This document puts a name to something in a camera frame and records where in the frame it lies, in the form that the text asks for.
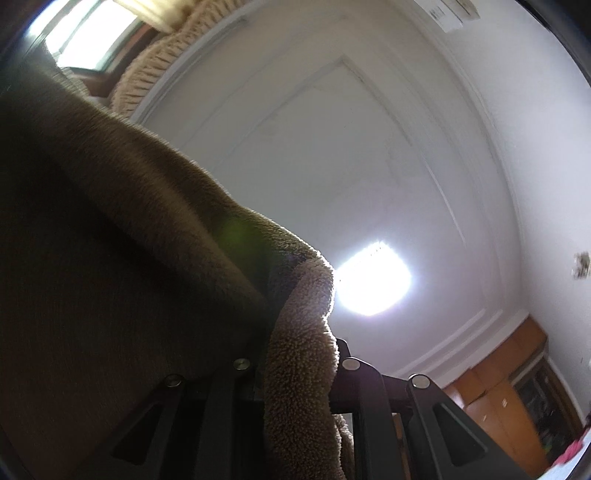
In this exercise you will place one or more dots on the wooden wardrobe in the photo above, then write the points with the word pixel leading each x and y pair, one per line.
pixel 503 406

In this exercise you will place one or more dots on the beige curtain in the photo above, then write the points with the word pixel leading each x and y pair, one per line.
pixel 152 64

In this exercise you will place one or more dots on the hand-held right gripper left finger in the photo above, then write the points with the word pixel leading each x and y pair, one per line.
pixel 231 392

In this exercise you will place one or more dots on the ceiling light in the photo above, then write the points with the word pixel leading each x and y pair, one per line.
pixel 374 277

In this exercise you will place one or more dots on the white air conditioner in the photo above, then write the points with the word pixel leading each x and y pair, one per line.
pixel 452 11

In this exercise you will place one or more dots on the tan fleece garment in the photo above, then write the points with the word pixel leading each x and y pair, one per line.
pixel 115 230

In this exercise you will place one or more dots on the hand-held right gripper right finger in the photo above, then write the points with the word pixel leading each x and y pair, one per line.
pixel 364 397

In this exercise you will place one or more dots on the window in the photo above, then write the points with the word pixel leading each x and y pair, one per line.
pixel 87 32

